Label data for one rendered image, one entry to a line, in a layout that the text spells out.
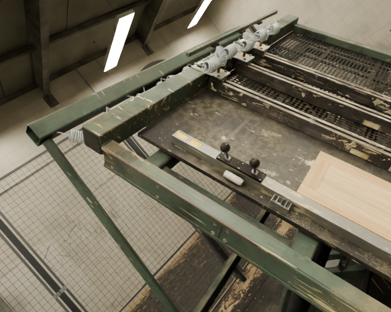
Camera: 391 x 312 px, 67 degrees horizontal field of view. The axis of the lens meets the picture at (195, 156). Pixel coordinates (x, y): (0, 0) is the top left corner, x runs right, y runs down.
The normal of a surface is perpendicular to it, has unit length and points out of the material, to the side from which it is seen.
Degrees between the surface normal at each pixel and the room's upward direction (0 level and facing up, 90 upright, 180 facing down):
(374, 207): 58
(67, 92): 90
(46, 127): 90
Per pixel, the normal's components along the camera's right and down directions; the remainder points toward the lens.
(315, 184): 0.11, -0.73
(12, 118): 0.42, -0.28
